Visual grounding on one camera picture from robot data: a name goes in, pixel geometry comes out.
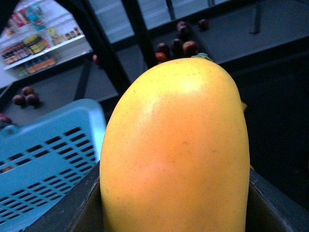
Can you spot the yellow mango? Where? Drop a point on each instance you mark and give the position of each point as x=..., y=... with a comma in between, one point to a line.
x=175, y=155

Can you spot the shelf with bottles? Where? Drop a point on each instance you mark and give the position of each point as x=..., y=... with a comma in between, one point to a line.
x=38, y=35

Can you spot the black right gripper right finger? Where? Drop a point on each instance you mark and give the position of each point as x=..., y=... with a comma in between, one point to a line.
x=270, y=210

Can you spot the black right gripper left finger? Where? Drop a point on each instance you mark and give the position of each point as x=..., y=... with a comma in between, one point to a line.
x=77, y=211

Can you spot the light blue plastic basket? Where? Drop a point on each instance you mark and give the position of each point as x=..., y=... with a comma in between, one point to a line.
x=40, y=162

